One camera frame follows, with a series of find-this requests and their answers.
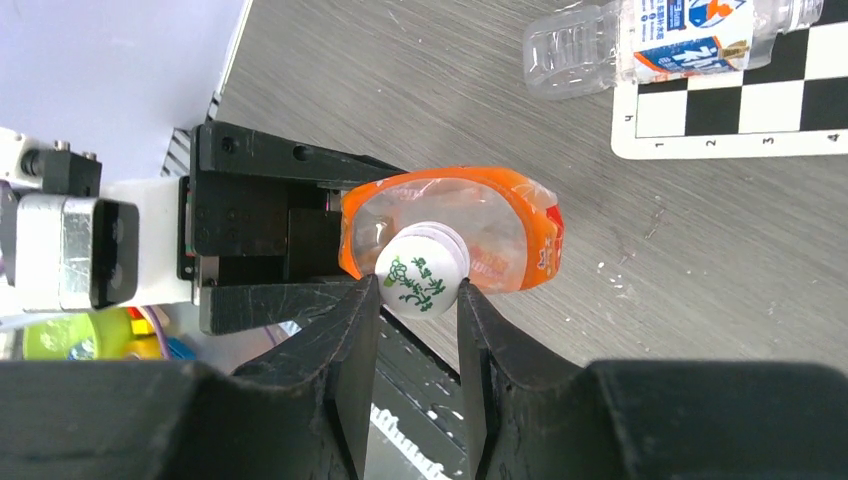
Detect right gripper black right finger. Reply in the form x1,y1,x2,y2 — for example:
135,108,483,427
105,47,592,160
457,281,847,479

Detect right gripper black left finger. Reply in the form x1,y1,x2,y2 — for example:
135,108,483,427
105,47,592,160
1,276,380,479

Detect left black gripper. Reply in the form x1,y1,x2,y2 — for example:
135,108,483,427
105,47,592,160
177,121,405,336

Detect orange crushed plastic bottle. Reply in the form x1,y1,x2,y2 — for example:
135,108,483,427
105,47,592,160
338,166,565,293

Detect white green cap front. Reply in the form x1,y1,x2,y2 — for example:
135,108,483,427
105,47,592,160
374,221,471,320

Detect clear bottle blue label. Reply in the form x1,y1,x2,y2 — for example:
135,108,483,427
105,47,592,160
522,0,824,100

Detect green yellow toys outside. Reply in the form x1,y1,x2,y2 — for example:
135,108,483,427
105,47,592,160
22,306,196,361

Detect black white chessboard mat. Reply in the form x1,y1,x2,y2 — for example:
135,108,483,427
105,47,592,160
611,1,847,160

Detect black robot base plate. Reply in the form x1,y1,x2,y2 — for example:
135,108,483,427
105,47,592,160
294,305,470,479

